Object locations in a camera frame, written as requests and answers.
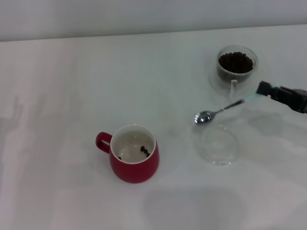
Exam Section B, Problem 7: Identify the blue handled metal spoon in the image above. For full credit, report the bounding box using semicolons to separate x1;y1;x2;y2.
194;93;259;126

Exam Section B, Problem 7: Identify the red ceramic mug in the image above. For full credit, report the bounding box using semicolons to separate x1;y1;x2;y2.
95;124;160;184

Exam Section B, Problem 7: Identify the pile of coffee beans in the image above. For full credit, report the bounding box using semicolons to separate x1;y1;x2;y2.
217;51;254;81

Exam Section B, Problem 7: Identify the clear glass saucer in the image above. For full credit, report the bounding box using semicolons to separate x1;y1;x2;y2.
195;126;240;166

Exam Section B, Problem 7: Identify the clear glass cup with handle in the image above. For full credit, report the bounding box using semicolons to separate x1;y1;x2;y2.
217;45;259;101

